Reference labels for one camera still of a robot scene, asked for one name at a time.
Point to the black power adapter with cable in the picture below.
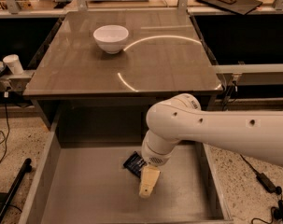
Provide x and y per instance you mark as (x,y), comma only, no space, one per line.
(262,178)

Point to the black metal stand leg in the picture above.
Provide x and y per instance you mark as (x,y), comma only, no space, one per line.
(6,198)

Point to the black plug bottom right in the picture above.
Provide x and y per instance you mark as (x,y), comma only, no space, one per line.
(276,215)

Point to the black flat panel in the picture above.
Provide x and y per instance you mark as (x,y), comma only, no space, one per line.
(242,7)

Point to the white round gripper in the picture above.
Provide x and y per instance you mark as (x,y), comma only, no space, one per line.
(154,159)

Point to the white paper cup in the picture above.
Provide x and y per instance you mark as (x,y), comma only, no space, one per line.
(12,61)

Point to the dark blue snack bar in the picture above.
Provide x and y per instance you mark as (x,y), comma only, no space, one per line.
(134,164)

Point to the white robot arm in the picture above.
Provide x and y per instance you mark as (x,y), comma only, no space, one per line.
(258,134)

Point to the grey counter cabinet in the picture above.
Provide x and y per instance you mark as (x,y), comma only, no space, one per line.
(163,57)

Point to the grey open drawer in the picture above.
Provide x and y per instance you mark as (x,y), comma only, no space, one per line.
(80,178)

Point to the white ceramic bowl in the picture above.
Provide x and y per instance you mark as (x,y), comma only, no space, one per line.
(111,38)

